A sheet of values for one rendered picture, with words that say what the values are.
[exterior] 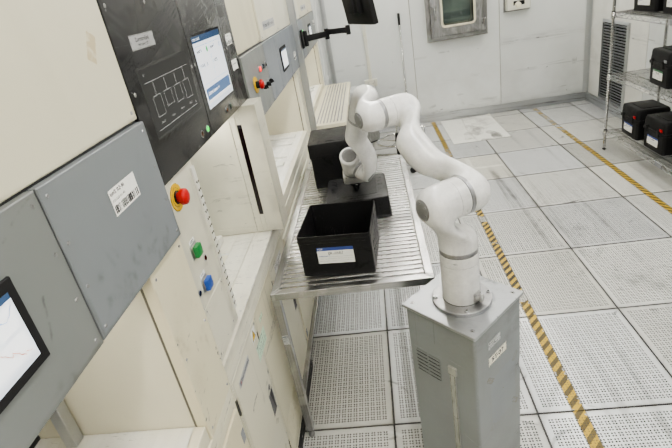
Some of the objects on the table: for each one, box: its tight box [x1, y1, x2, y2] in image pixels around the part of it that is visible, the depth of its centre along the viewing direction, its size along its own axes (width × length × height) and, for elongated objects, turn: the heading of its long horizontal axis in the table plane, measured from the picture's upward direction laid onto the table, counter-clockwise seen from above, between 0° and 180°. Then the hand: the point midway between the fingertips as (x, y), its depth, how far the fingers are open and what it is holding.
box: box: [307, 125, 350, 189], centre depth 263 cm, size 29×29×25 cm
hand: (356, 183), depth 223 cm, fingers closed, pressing on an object
